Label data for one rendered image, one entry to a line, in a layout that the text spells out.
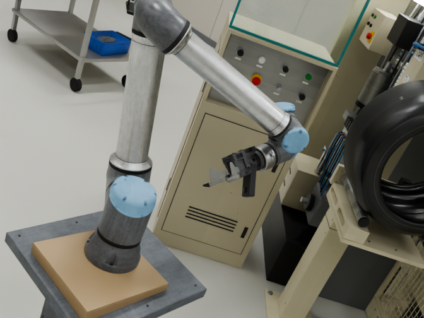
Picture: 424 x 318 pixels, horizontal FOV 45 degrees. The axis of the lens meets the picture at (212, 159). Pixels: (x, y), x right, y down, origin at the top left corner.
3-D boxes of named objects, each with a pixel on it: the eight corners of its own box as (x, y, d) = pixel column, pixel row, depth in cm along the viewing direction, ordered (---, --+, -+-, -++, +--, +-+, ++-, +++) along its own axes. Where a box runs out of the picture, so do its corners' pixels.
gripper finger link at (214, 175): (198, 171, 177) (223, 162, 176) (204, 188, 177) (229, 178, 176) (197, 172, 174) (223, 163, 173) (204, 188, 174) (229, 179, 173)
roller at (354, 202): (339, 180, 229) (344, 172, 227) (348, 183, 230) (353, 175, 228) (356, 225, 198) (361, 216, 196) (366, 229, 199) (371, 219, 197)
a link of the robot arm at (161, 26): (153, -6, 135) (320, 138, 162) (151, -15, 146) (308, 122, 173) (126, 27, 138) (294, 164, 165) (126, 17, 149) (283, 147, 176)
